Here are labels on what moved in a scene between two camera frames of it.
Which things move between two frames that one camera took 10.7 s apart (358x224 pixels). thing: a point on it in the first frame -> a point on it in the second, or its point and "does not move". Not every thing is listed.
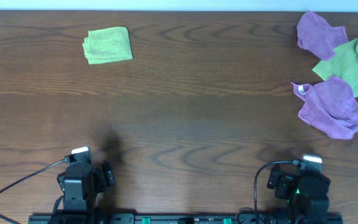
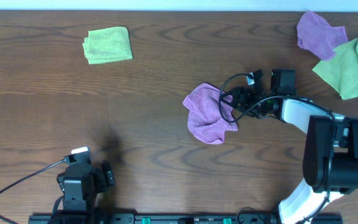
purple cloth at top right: (316, 35) does not move
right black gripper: (274, 180) -> (241, 98)
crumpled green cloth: (356, 60) does not move
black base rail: (187, 218) does not move
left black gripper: (107, 173) does not move
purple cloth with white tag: (330, 106) -> (206, 119)
